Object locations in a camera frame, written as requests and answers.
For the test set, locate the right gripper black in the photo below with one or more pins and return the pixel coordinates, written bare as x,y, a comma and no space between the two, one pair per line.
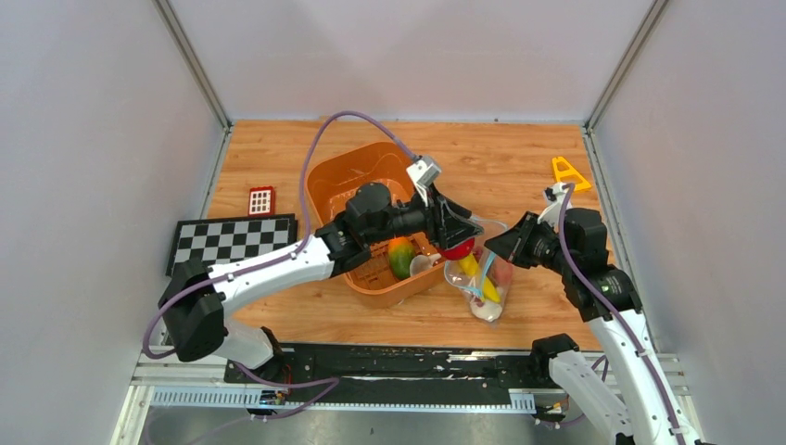
511,244

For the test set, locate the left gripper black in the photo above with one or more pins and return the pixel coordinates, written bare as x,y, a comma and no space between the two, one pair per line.
437,233

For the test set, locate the red toy tomato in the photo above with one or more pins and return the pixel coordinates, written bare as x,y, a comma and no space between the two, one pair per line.
460,251

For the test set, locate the red toy apple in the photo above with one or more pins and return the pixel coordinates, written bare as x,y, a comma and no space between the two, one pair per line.
501,272

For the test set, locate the yellow toy banana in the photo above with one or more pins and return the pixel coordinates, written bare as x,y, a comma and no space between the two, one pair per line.
472,269

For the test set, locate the clear zip top bag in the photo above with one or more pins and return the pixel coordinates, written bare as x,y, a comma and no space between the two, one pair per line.
455,277

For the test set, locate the white toy mushroom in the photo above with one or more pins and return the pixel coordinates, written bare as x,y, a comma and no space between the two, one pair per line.
422,263
485,310

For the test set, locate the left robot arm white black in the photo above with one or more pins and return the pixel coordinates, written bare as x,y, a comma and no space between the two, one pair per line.
200,299

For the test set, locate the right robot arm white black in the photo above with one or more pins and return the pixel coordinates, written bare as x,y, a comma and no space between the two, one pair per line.
642,408

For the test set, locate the orange green toy mango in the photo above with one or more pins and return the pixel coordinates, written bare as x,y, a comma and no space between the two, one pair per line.
400,253

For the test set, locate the yellow triangular plastic stand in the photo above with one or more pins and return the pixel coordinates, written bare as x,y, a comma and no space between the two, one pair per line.
564,171

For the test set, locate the red white grid block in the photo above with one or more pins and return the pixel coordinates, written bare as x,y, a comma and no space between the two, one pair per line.
261,201

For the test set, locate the black white checkerboard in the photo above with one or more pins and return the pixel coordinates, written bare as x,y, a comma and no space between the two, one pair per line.
224,240

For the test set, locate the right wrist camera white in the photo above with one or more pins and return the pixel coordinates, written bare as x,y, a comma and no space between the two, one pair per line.
554,197

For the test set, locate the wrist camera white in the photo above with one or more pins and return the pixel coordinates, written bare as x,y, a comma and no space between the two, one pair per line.
554,197
423,172

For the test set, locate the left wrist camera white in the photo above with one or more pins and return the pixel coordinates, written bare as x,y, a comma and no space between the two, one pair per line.
423,172

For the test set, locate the black mounting base plate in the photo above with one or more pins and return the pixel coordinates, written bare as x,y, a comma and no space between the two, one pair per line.
412,376

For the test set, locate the right aluminium frame post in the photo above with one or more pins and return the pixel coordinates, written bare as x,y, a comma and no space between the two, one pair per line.
640,38

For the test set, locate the aluminium frame post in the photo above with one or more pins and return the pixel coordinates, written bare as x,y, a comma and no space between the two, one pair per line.
640,38
188,53

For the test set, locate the left aluminium frame post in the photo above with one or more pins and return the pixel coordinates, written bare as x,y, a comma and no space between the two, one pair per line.
188,53

